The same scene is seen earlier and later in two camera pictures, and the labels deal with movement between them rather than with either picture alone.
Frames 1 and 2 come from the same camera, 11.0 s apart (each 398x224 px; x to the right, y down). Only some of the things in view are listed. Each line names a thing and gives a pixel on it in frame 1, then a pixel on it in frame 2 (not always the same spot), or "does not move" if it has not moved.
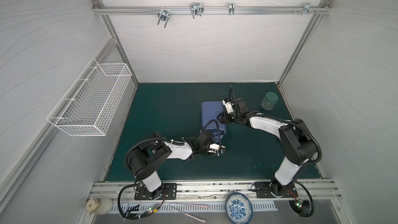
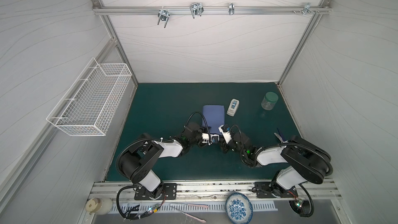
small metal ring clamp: (231, 8) does not move
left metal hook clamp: (164, 15) does not move
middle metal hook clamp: (196, 9) does not move
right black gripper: (224, 117) to (224, 143)
